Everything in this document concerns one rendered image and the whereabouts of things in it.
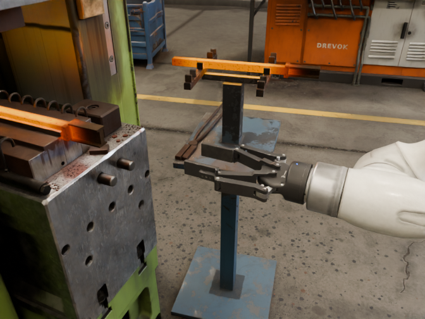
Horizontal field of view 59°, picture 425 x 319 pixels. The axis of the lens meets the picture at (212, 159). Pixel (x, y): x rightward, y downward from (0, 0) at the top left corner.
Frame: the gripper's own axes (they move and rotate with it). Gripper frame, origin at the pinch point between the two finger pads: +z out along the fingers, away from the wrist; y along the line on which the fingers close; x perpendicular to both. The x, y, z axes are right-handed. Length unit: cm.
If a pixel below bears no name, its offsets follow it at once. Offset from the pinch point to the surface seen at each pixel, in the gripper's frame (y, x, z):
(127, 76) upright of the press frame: 44, -4, 50
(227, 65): 50, 3, 16
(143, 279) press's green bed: 12, -61, 29
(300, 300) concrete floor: 58, -100, -18
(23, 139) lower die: -7.2, -1.1, 41.7
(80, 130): -0.7, 0.5, 31.1
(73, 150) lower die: 0.0, -6.3, 35.2
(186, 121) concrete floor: 198, -100, 111
